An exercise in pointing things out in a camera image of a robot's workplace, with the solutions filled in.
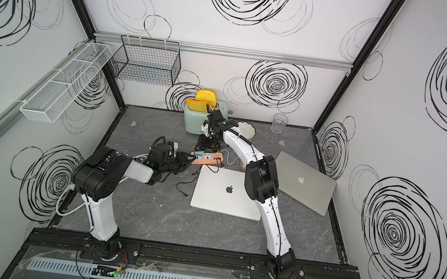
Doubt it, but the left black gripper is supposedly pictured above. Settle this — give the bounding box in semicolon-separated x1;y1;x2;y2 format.
159;149;196;179

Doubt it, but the pink power strip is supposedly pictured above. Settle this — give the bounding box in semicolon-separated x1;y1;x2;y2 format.
192;152;224;167

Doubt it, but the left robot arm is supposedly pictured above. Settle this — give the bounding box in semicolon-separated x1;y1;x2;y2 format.
71;137;196;261

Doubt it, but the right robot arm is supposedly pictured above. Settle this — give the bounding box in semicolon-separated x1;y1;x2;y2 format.
201;105;296;279

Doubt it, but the silver laptop centre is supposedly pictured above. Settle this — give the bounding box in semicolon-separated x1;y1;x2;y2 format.
190;165;261;221

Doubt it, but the grey laptop right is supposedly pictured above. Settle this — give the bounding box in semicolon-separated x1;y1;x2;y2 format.
276;151;337;216

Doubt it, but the mint green toaster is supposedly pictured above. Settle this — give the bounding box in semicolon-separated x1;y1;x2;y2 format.
183;101;229;135

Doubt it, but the white scalloped bowl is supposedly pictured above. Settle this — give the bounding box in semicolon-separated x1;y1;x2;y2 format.
238;121;256;141

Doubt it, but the rear yellow toast slice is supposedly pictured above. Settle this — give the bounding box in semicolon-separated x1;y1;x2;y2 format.
195;89;218;108

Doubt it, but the yellow toast slice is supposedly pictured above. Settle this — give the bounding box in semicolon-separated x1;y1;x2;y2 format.
186;98;214;113
195;89;218;108

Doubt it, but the front yellow toast slice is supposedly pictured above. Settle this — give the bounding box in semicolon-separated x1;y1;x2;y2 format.
186;98;214;113

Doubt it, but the clear drinking glass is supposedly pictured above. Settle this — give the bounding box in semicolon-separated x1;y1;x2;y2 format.
271;113;288;134

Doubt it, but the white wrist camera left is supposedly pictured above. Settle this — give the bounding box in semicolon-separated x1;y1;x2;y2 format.
167;141;179;155

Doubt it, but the white charging cable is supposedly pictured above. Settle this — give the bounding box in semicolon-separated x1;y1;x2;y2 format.
217;147;248;171

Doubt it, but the black charging cable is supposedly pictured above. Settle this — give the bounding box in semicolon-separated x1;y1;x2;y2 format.
173;156;221;202

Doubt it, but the black wire basket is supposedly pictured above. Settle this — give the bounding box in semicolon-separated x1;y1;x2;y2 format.
109;35;182;87

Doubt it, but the white wire shelf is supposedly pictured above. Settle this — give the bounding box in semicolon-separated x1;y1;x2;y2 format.
19;42;112;123

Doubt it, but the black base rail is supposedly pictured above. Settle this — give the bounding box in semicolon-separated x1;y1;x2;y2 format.
22;228;361;279

